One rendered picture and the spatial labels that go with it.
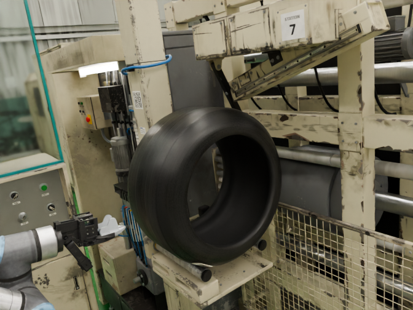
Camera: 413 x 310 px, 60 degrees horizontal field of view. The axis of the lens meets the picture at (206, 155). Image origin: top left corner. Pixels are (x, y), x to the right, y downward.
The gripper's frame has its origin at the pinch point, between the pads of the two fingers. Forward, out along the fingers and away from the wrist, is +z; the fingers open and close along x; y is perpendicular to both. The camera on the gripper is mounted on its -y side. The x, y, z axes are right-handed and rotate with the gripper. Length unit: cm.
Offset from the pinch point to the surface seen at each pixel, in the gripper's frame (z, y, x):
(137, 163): 10.3, 19.2, 7.0
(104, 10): 367, 272, 919
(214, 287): 29.4, -26.7, -9.4
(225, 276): 40, -29, -3
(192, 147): 20.4, 25.6, -11.7
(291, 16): 48, 65, -27
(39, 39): 185, 183, 912
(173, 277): 22.9, -28.4, 8.5
